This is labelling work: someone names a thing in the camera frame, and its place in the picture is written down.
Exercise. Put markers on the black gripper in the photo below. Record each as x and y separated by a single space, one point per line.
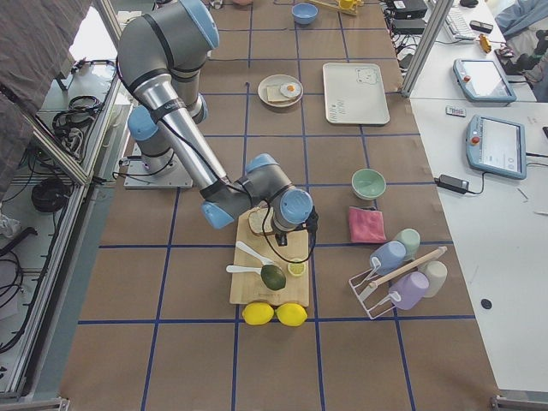
280 234

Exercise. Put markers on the bread slice with crust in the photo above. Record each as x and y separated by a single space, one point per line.
259 221

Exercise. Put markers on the round white plate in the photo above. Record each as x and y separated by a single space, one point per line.
277 79

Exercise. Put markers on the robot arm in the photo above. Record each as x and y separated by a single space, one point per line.
160 55

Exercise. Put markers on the bread slice on plate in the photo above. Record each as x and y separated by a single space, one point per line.
274 95

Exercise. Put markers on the half lemon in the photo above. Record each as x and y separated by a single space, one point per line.
297 268

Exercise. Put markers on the wooden cutting board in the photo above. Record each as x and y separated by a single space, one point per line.
249 287

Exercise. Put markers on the green avocado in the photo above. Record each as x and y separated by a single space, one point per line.
273 277

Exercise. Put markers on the yellow lemon right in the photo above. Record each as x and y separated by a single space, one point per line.
291 314

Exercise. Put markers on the yellow lemon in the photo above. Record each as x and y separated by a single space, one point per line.
291 314
258 313

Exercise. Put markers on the yellow lemon left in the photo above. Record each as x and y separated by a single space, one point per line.
258 313

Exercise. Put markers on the pink folded cloth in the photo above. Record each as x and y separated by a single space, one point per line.
366 226

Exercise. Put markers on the light green bowl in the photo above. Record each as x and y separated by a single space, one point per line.
368 184

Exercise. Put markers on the blue cup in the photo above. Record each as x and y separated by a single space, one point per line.
387 257

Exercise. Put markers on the green cup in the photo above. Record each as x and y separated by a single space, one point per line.
410 239

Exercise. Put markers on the purple cup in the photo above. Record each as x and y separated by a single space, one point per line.
408 290

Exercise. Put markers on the fried egg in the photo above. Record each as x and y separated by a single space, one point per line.
290 90

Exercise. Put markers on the cream cup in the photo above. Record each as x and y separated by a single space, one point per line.
436 273

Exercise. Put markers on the cream bear serving tray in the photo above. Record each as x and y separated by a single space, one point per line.
354 94

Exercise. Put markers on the black power adapter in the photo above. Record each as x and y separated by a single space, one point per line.
451 183

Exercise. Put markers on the light blue bowl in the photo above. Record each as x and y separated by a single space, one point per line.
304 13

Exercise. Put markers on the blue teach pendant near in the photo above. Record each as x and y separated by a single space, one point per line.
496 146

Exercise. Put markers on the blue teach pendant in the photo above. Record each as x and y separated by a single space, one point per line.
482 81
496 146

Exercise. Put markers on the blue teach pendant far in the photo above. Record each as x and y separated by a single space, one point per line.
482 81

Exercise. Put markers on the white wire cup rack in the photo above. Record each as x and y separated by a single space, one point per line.
372 290

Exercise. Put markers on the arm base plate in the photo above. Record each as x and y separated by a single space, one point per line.
154 165

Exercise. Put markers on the aluminium frame post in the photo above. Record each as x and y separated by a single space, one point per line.
433 27

